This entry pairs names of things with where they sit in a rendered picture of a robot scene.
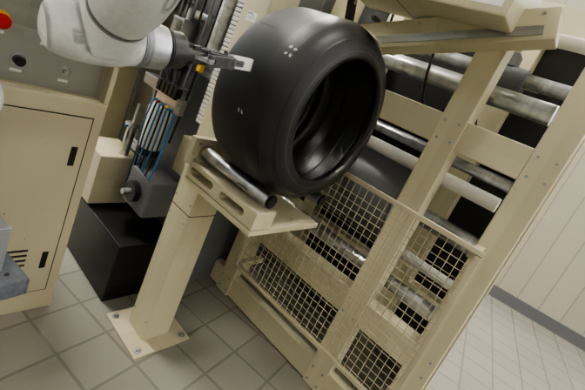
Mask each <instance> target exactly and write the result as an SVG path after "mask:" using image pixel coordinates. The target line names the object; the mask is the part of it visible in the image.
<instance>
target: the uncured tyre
mask: <svg viewBox="0 0 585 390"><path fill-rule="evenodd" d="M261 22H262V23H265V24H262V23H261ZM266 24H270V25H271V26H274V27H277V28H278V29H276V28H273V27H271V26H269V25H266ZM290 44H294V45H296V46H298V47H299V48H300V49H299V50H298V51H297V52H296V53H295V55H294V56H293V57H292V58H291V59H289V58H287V57H285V56H283V55H281V54H282V53H283V52H284V51H285V49H286V48H287V47H288V46H289V45H290ZM228 54H233V55H236V56H241V57H248V58H250V59H253V63H252V69H251V71H242V70H237V69H234V70H231V71H229V70H227V69H220V72H219V75H218V78H217V81H216V84H215V88H214V92H213V97H212V127H213V131H214V135H215V138H216V140H217V142H218V144H219V147H220V149H221V150H222V152H223V153H224V154H225V156H226V158H227V159H228V160H229V161H230V162H231V163H232V164H233V165H235V166H236V167H237V168H239V169H240V170H241V171H242V172H244V173H245V174H246V175H248V176H249V177H250V178H252V179H253V180H255V181H256V182H258V183H259V184H260V185H262V186H263V187H265V188H266V189H267V190H268V191H269V192H271V193H274V194H276V195H280V196H282V197H285V198H300V197H304V196H307V195H310V194H314V193H316V192H320V191H322V190H324V189H326V188H327V187H328V186H330V185H332V184H333V183H334V182H336V181H337V180H338V179H339V178H341V177H342V176H343V175H344V174H345V173H346V172H347V171H348V169H349V168H350V167H351V166H352V165H353V163H354V162H355V161H356V159H357V158H358V157H359V155H360V154H361V153H362V151H363V150H364V148H365V147H366V144H367V142H368V141H369V139H370V137H371V136H372V134H373V130H374V128H375V126H376V124H377V122H378V119H379V116H380V112H381V109H382V105H383V102H384V97H385V92H386V80H387V78H386V68H385V64H384V60H383V57H382V55H381V52H380V47H379V45H378V43H377V41H376V40H375V38H374V37H373V36H372V35H371V34H370V33H369V32H368V31H367V30H366V29H365V28H363V27H362V26H361V25H359V24H357V23H355V22H354V21H351V20H347V19H345V18H342V17H336V16H333V15H330V14H326V13H324V12H321V11H317V10H312V9H309V8H305V7H293V8H285V9H281V10H275V11H273V12H271V13H269V14H267V15H265V16H263V17H262V18H260V19H259V20H258V21H256V22H255V23H254V24H252V25H251V26H250V27H249V28H248V29H247V30H246V31H245V32H244V33H243V34H242V35H241V36H240V38H239V39H238V40H237V42H236V43H235V44H234V45H233V47H232V48H231V50H230V51H229V53H228ZM238 104H239V105H240V106H242V107H244V108H245V110H244V115H243V117H241V116H240V115H239V114H237V113H236V110H237V106H238Z"/></svg>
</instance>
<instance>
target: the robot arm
mask: <svg viewBox="0 0 585 390"><path fill-rule="evenodd" d="M179 1H180V0H43V1H42V2H41V5H40V8H39V12H38V16H37V31H38V35H39V37H40V39H41V41H42V43H43V44H44V46H45V48H46V49H47V50H49V51H51V52H53V53H55V54H57V55H59V56H61V57H65V58H68V59H70V60H74V61H77V62H80V63H85V64H93V65H98V66H106V67H125V66H135V67H138V68H148V69H154V70H162V69H164V67H166V68H172V69H181V68H183V67H184V66H185V64H186V63H187V62H190V63H189V64H194V65H198V64H201V65H206V67H207V68H220V69H227V70H229V71H231V70H234V69H237V70H242V71H251V69H252V63H253V59H250V58H248V57H241V56H236V55H233V54H228V51H227V50H225V51H224V53H221V52H220V51H219V50H212V49H208V48H205V47H202V46H200V45H196V44H193V43H190V42H188V39H187V37H186V35H185V34H184V33H182V32H179V31H175V30H169V29H168V27H167V26H163V25H162V24H161V23H163V22H164V20H165V19H166V18H167V17H168V16H169V15H170V14H171V13H172V11H173V10H174V9H175V7H176V6H177V4H178V2H179ZM227 55H228V56H227Z"/></svg>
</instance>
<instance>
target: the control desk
mask: <svg viewBox="0 0 585 390"><path fill-rule="evenodd" d="M42 1H43V0H0V83H1V85H2V87H3V94H4V102H3V108H2V110H1V111H0V216H1V217H2V218H3V219H4V220H5V221H6V222H7V223H8V224H9V226H10V227H11V228H12V231H11V234H10V240H9V244H8V248H7V253H8V254H9V255H10V256H11V257H12V258H13V259H14V260H15V262H16V263H17V264H18V265H19V267H20V268H21V269H22V270H23V271H24V273H25V274H26V275H27V276H28V278H29V279H30V282H29V284H28V288H27V292H26V294H22V295H19V296H16V297H13V298H9V299H4V300H1V301H0V316H1V315H5V314H9V313H16V312H21V311H24V310H29V309H33V308H37V307H41V306H48V305H49V304H50V301H51V297H52V294H53V292H54V288H55V285H56V282H57V277H58V274H59V271H60V267H61V265H62V261H63V258H64V253H65V250H66V246H67V244H68V241H69V237H70V235H71V229H72V227H73V223H74V220H75V217H76V214H77V209H78V206H79V202H80V199H81V197H82V193H83V190H84V185H85V182H86V179H87V176H88V172H89V170H90V166H91V161H92V158H93V155H94V151H95V149H96V146H97V142H98V137H99V134H100V132H101V128H102V125H103V122H104V117H105V113H106V111H107V107H108V105H109V102H110V99H111V94H112V91H113V88H114V84H115V82H116V79H117V75H118V70H119V67H106V66H98V65H93V64H85V63H80V62H77V61H74V60H70V59H68V58H65V57H61V56H59V55H57V54H55V53H53V52H51V51H49V50H47V49H46V48H45V46H44V44H43V43H42V41H41V39H40V37H39V35H38V31H37V16H38V12H39V8H40V5H41V2H42Z"/></svg>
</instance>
